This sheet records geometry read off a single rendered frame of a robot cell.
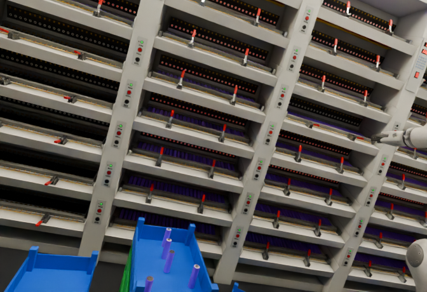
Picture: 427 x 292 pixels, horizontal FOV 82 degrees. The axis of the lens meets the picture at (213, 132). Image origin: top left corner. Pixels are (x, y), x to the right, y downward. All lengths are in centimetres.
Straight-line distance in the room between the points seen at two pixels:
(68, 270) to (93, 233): 35
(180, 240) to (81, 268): 34
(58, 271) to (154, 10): 105
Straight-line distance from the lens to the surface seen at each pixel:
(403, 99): 169
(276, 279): 170
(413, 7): 185
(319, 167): 146
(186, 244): 96
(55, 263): 105
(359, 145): 155
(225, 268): 150
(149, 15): 120
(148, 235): 94
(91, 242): 141
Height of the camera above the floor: 91
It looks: 6 degrees down
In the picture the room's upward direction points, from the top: 16 degrees clockwise
